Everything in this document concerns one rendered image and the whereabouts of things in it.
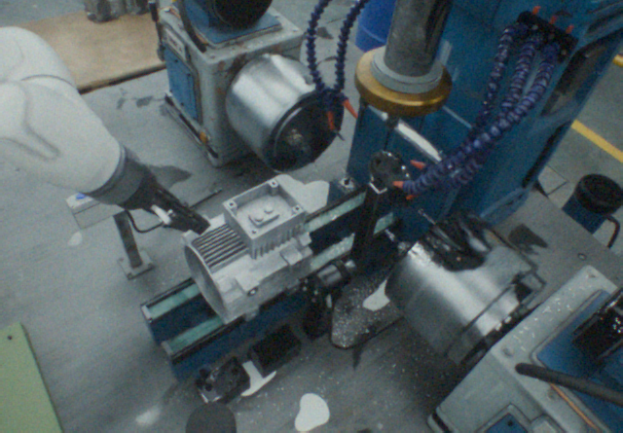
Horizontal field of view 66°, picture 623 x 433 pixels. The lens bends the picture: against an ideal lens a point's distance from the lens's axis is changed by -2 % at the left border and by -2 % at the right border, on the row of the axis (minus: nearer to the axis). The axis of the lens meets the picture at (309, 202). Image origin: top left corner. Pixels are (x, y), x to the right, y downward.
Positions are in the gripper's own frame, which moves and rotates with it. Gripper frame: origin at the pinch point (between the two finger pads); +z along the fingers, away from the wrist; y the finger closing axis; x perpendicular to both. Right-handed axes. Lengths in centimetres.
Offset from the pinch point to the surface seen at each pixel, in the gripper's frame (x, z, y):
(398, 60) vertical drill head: -45.8, -4.0, -7.3
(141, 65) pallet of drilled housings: 0, 112, 189
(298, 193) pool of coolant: -17, 46, 16
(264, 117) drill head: -23.8, 14.2, 18.6
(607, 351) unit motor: -34, 2, -59
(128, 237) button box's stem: 17.5, 12.1, 18.3
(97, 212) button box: 14.5, -1.3, 17.1
